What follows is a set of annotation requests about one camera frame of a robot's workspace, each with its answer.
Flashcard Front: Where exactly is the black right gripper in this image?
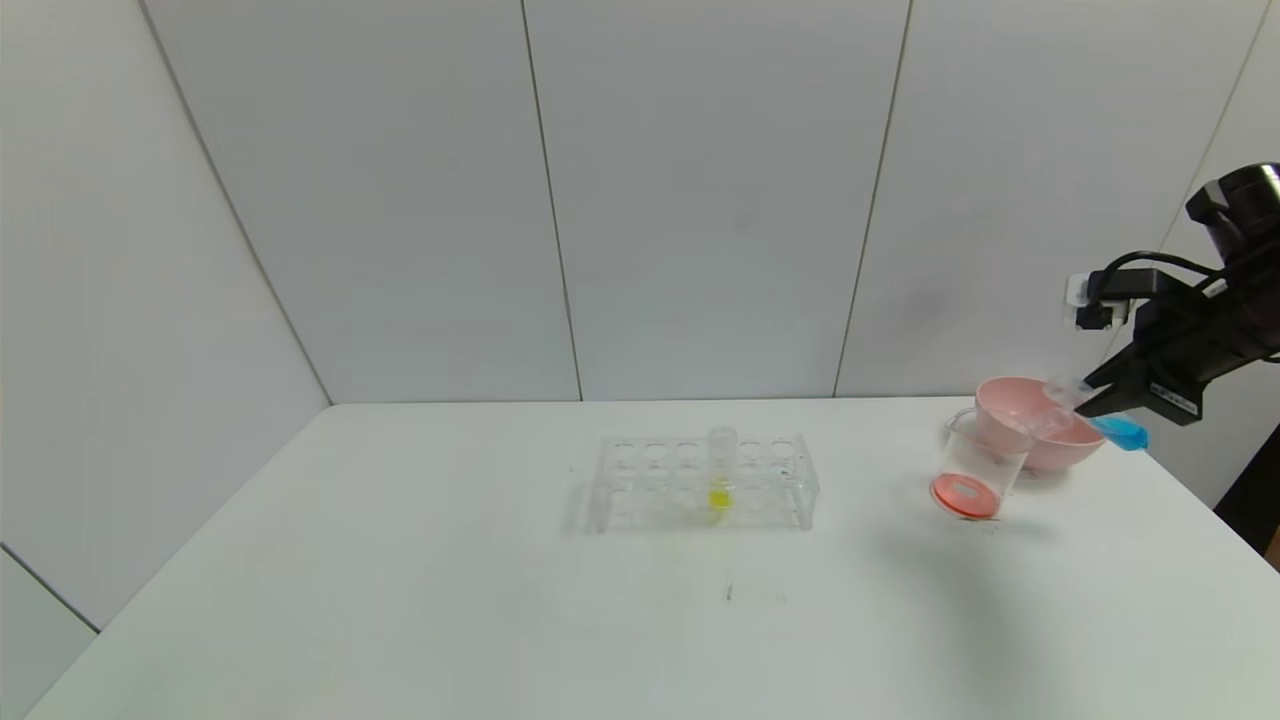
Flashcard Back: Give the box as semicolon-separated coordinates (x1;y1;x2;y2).
1073;297;1266;427

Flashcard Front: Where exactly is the blue pigment test tube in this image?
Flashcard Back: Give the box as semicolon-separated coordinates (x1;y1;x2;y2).
1043;377;1151;453

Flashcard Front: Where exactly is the red pigment test tube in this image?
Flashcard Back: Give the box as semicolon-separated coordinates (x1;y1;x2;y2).
1004;404;1074;442

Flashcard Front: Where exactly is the yellow pigment test tube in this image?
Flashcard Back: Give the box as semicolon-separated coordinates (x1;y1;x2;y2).
706;426;738;514

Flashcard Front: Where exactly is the clear plastic test tube rack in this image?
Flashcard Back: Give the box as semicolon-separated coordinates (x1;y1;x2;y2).
590;434;821;534

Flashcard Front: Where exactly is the pink bowl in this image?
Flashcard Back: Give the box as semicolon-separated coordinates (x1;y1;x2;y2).
972;376;1111;473

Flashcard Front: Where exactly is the clear glass beaker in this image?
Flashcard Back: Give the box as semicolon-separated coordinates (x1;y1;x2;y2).
928;407;1032;522

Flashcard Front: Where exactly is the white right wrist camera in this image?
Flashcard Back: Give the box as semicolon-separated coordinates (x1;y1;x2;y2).
1063;267;1162;332

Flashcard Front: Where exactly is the black camera cable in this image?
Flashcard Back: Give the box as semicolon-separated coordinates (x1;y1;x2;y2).
1098;249;1227;297

